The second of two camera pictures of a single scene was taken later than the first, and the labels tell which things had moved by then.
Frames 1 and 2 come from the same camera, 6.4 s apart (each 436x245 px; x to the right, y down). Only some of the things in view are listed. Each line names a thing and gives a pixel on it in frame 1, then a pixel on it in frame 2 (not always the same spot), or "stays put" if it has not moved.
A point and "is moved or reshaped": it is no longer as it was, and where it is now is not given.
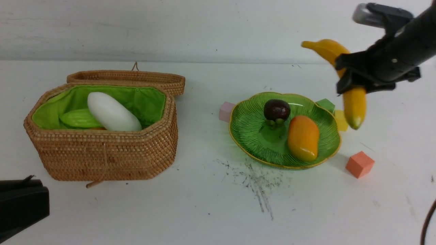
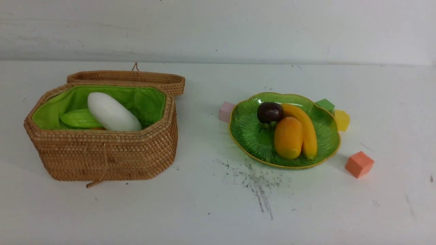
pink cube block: [225, 111] stays put
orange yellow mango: [303, 138] to [288, 138]
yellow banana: [355, 103] to [309, 137]
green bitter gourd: [78, 117] stays put
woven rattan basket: [69, 154] stays put
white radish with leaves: [111, 114] stays put
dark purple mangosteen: [276, 111] is moved or reshaped
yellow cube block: [342, 125] stays put
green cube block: [325, 104] stays put
